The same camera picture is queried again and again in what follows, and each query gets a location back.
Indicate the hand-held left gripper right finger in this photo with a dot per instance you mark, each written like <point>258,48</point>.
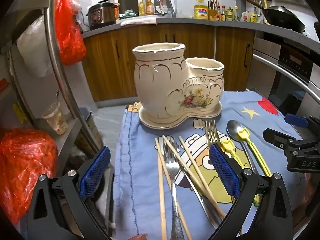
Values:
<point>223,172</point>

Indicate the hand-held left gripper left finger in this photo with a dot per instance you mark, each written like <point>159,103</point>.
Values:
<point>96,172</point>

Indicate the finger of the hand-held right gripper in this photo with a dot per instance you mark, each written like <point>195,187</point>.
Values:
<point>296,120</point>
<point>275,136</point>

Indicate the yellow tulip plastic spoon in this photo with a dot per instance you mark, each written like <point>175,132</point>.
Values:
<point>243,133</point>
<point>228,147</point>

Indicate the metal table knife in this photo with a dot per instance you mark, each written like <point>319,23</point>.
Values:
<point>200,200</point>

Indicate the large metal spoon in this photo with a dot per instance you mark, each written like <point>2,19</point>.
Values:
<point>235,130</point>

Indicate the gold tinted metal fork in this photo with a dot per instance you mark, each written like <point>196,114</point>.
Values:
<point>211,132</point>

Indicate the wooden chopstick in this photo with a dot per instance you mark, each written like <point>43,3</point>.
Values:
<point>183,220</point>
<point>175,151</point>
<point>160,180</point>
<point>187,151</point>

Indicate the silver metal fork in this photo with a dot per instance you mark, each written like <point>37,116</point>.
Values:
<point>172,170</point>

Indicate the cream ceramic utensil holder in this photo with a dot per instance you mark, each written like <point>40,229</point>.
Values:
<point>160,85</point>

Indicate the built-in oven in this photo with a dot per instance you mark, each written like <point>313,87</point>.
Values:
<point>290,80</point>

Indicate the blue cartoon printed cloth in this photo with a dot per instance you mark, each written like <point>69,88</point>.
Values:
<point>140,180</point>

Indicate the dark trash bin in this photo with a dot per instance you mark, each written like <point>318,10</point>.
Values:
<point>88,122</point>

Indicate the clear plastic cup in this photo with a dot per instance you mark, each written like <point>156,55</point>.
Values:
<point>56,121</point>

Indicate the large red plastic bag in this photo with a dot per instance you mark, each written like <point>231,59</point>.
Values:
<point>25,170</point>

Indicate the yellow sticker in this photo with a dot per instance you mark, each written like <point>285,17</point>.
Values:
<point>18,110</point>

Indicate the black wok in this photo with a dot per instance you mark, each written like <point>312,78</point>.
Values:
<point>282,15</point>

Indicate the yellow squeeze bottle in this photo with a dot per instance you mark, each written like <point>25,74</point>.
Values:
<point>253,18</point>

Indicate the white plastic bottle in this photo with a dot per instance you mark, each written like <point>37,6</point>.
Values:
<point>246,16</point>

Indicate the wooden kitchen cabinets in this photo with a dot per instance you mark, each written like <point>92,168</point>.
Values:
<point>190,55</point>

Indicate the yellow capped sauce bottle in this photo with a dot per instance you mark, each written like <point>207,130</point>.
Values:
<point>236,12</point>

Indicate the metal storage rack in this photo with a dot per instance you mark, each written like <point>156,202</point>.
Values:
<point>56,55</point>

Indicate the green capped sauce bottle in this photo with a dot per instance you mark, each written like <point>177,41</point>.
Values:
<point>230,13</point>

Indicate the red sticker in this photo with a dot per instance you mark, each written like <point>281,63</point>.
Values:
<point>3,85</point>

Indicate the yellow knife holder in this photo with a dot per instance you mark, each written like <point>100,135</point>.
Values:
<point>212,13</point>

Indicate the white plastic bag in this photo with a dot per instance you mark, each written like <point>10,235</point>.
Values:
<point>35,47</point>

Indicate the hanging red plastic bag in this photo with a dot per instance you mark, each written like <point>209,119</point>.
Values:
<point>70,35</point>

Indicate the pale kitchen towel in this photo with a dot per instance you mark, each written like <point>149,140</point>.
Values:
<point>138,21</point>

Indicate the electric pressure cooker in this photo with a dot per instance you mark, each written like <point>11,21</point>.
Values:
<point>101,15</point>

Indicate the green flat box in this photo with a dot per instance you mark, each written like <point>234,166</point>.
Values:
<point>127,13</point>

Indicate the yellow glass bottle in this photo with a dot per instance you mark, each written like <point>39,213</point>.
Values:
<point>141,8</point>

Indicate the amber glass bottle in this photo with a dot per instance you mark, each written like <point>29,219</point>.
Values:
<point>150,7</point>

